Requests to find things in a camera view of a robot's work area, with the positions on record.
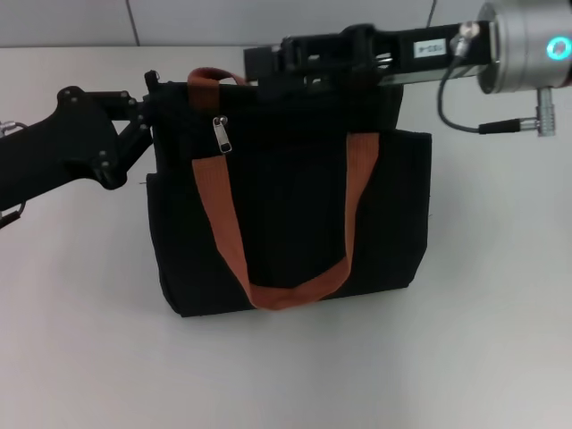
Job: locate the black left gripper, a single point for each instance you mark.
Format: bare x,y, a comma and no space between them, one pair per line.
53,147

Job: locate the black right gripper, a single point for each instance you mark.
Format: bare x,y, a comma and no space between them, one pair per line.
402,53

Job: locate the silver zipper pull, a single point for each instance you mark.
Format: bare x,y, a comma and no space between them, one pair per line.
222,136

